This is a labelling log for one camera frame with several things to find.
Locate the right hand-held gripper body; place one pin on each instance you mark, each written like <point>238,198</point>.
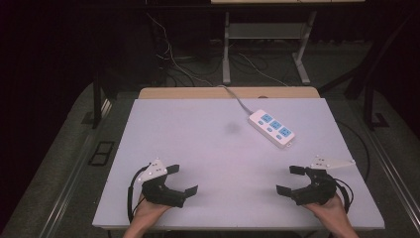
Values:
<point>317,191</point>

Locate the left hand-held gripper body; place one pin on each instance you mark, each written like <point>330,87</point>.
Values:
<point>158,193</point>

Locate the person's left hand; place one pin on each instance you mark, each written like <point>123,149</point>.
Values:
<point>148,211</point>

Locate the person's right hand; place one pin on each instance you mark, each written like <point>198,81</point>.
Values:
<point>330,210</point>

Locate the white board table cover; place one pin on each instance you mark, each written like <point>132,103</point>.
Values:
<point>211,155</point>

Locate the white power strip blue sockets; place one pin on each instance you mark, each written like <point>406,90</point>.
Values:
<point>271,128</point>

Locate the black metal stand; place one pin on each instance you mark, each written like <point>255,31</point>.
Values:
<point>96,99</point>
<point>369,105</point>

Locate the black slanted stand leg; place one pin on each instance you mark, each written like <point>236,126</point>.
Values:
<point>373,56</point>

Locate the black rectangular floor frame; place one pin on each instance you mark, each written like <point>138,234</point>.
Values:
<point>101,153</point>

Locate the metal floor rail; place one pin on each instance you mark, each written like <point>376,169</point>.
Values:
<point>71,185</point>
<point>394,175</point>

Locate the white metal desk frame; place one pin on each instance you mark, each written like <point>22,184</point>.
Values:
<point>265,31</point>

